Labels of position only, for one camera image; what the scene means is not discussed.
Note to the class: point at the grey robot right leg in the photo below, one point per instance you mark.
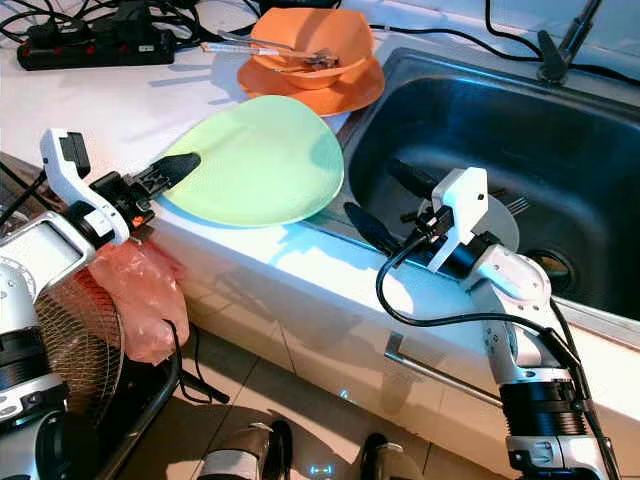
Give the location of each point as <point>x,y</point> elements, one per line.
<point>390,462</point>

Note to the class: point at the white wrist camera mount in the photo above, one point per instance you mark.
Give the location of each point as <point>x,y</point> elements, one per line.
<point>465,195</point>
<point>58,165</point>

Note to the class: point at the orange bowl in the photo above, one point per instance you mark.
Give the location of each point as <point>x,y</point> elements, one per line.
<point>315,30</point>

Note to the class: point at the red plastic bag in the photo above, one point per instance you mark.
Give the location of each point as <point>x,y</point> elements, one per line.
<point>140,300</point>

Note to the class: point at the grey robot leg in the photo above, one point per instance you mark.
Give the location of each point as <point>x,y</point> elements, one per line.
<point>390,462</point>
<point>245,456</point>

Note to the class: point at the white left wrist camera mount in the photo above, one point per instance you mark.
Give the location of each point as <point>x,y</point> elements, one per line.
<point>58,165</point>

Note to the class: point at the orange plate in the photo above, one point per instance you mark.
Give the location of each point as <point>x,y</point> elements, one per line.
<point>350,96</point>

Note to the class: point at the grey robot left leg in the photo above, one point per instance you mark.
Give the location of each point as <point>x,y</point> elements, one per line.
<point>245,456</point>

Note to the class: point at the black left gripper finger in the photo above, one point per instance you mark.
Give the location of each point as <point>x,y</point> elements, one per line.
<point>176,171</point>

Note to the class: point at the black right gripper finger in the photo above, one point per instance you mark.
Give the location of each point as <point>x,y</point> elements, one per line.
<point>416,180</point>
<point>378,228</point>

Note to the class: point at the dark sink faucet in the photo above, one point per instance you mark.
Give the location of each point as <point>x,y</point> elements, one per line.
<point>553,58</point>

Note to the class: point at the stainless steel sink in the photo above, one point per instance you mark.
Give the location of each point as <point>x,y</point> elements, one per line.
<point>580,140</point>

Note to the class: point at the metal grille floor fan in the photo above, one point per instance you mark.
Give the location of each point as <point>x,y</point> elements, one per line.
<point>90,340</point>

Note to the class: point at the silver metal fork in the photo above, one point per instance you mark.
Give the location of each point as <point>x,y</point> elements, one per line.
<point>520,204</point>

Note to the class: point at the round metal sink drain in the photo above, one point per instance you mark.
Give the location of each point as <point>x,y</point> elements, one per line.
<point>552,272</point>

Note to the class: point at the silver metal utensil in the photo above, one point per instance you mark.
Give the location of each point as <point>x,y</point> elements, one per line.
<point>318,60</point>

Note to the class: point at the black power strip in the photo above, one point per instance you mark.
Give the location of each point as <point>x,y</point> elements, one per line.
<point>90,46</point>

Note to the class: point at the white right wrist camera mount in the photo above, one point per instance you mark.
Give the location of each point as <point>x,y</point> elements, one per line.
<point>465,195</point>

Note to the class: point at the black fan stand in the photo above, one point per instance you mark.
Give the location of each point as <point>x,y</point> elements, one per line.
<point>150,410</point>

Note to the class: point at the light green plate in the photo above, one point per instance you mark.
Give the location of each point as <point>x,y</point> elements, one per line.
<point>260,165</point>

